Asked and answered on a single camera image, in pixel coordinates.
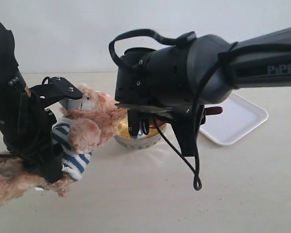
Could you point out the steel bowl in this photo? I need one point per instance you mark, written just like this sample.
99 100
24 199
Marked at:
138 144

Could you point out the white plastic tray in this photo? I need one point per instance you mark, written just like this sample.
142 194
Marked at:
239 117

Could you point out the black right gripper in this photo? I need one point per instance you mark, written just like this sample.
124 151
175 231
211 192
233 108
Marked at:
164 82

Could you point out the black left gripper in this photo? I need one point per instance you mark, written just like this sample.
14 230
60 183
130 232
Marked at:
29 122

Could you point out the brown teddy bear striped shirt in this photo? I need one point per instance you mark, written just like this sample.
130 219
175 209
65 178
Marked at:
76 135

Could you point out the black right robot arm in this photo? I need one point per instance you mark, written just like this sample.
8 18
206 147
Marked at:
264 61

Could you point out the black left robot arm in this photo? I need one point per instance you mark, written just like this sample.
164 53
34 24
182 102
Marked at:
9 71

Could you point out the yellow millet grains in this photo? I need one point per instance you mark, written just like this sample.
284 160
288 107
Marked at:
124 133

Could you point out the dark red wooden spoon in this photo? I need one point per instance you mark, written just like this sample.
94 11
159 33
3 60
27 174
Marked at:
209 111

